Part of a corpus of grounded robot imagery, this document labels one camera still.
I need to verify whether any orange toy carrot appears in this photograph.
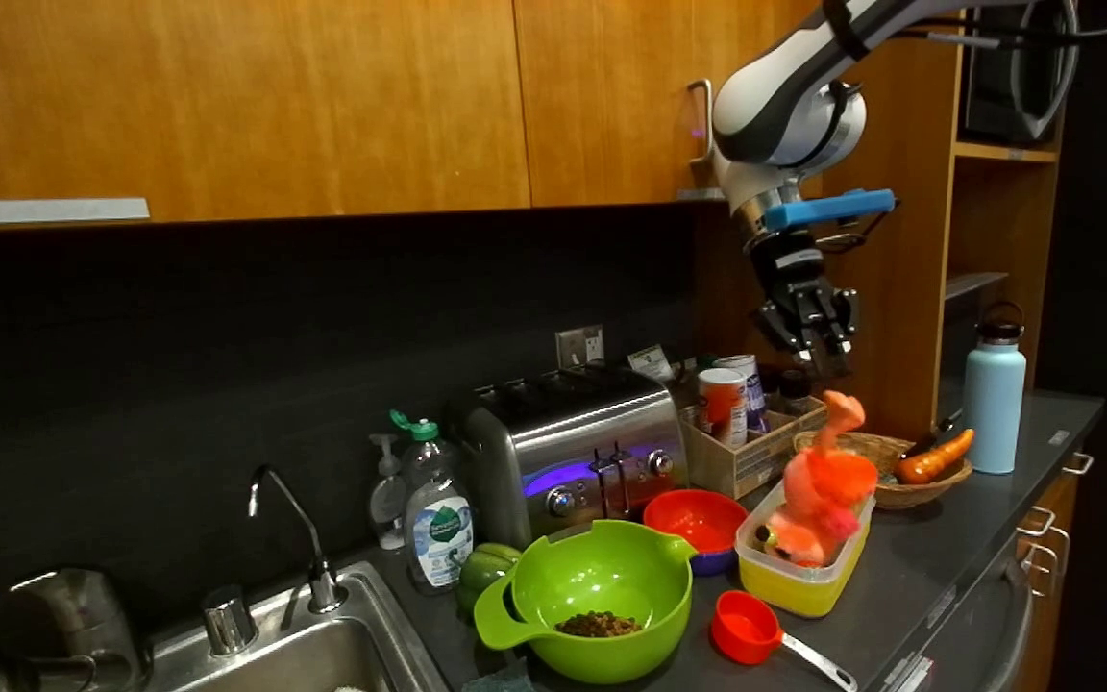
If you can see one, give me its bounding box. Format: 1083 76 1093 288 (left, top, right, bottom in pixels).
890 426 981 490

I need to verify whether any orange plush doll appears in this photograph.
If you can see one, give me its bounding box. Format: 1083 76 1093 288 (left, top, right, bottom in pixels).
760 389 885 573

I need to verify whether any red measuring cup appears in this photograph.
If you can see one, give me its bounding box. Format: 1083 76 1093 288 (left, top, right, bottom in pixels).
705 584 864 692

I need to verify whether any stainless steel sink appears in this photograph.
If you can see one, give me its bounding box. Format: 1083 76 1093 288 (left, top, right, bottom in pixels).
141 562 456 692

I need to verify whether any metal cabinet door handle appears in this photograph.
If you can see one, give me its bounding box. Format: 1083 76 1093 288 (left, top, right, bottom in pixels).
682 76 720 168

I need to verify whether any wide wooden cabinet door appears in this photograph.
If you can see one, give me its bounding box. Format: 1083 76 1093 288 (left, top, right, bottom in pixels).
0 0 533 222

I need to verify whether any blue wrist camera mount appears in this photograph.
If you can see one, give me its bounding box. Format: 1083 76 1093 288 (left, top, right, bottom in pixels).
756 186 902 238

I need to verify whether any silver toaster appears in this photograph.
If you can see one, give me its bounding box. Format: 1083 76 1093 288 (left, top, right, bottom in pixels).
455 370 693 550

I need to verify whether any dishwasher with steel handle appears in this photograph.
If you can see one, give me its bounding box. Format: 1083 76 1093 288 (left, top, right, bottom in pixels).
876 534 1047 692

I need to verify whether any red bowl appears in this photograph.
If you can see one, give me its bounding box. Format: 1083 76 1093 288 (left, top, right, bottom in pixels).
639 484 752 562

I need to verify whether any yellow plastic container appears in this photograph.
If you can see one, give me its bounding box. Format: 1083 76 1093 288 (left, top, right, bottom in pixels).
729 479 881 625

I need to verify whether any green sponge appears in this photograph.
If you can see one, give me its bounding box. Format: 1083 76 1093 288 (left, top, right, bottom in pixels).
462 663 538 692

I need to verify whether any purple bowl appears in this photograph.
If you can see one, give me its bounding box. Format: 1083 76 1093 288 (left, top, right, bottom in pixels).
684 548 749 580

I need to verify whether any white and blue canister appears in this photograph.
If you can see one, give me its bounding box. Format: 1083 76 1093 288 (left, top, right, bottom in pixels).
716 349 773 444

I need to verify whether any wicker basket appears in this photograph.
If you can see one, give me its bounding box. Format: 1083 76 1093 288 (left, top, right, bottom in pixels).
792 426 981 514

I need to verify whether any wooden crate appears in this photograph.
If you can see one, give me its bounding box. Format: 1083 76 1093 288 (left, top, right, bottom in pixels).
678 398 831 504

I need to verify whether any green apple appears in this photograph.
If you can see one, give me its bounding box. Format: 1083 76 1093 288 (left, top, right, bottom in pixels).
455 538 527 614

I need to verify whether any wall power outlet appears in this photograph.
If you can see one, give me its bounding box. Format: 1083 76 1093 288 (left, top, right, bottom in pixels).
551 320 612 380

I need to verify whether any red and white canister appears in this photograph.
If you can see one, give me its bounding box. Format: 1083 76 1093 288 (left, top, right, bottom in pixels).
697 365 749 452

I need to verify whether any wooden shelf unit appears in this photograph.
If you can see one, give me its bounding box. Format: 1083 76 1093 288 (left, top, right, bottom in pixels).
819 0 1065 444

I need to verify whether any curved metal faucet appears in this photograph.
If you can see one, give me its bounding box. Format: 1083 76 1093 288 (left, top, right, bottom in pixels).
243 463 341 614

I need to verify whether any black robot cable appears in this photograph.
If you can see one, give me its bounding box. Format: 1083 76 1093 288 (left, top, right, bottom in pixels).
819 0 1107 148

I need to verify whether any clear dish soap bottle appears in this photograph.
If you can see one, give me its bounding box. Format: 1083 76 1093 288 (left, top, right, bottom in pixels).
383 407 479 595

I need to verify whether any metal sink knob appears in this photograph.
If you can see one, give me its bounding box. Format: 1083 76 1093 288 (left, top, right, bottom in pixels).
196 584 263 657

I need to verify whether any light blue water bottle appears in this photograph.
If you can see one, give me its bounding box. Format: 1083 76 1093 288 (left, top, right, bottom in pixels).
960 311 1034 481

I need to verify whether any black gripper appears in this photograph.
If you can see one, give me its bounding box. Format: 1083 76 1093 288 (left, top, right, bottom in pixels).
744 229 864 376

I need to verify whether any green plastic bowl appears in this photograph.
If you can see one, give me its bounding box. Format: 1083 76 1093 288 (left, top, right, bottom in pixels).
470 514 698 689

